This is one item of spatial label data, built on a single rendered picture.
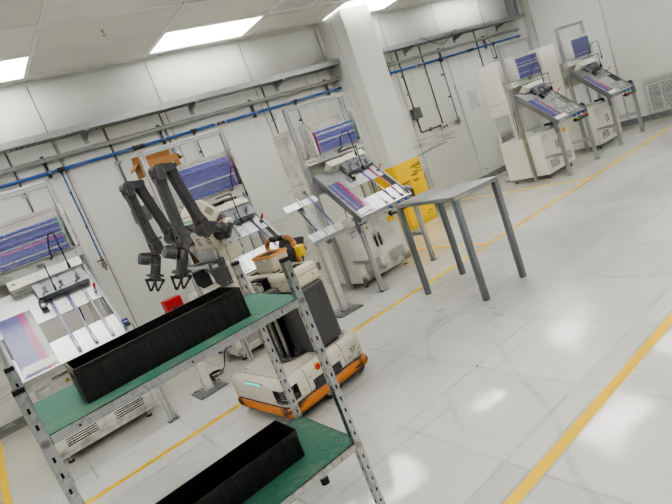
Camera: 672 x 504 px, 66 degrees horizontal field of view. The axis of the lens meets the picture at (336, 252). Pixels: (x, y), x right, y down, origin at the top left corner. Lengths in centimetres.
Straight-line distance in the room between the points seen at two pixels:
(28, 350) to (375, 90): 509
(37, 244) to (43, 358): 85
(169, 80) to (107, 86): 67
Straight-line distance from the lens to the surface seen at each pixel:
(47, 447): 166
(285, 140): 534
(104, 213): 587
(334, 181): 514
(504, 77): 771
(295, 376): 309
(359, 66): 712
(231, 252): 310
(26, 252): 423
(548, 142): 780
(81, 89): 610
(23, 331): 403
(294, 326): 323
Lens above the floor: 139
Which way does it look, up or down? 11 degrees down
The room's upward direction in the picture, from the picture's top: 20 degrees counter-clockwise
